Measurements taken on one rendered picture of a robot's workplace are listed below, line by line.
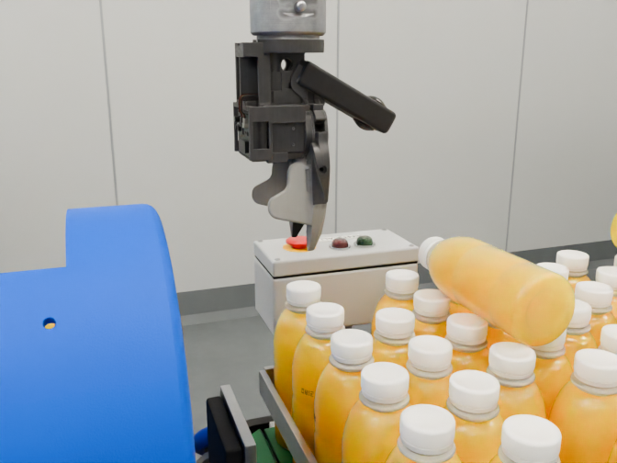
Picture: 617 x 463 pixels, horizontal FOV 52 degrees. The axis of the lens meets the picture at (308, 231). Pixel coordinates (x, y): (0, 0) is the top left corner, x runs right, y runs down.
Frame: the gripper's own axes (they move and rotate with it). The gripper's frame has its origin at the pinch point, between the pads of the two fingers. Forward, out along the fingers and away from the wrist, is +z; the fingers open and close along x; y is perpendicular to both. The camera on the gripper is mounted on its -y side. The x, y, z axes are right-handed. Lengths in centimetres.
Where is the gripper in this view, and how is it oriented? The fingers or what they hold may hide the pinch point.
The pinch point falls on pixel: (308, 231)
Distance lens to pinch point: 69.4
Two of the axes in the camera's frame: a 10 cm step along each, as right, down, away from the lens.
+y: -9.5, 0.9, -3.1
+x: 3.2, 2.5, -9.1
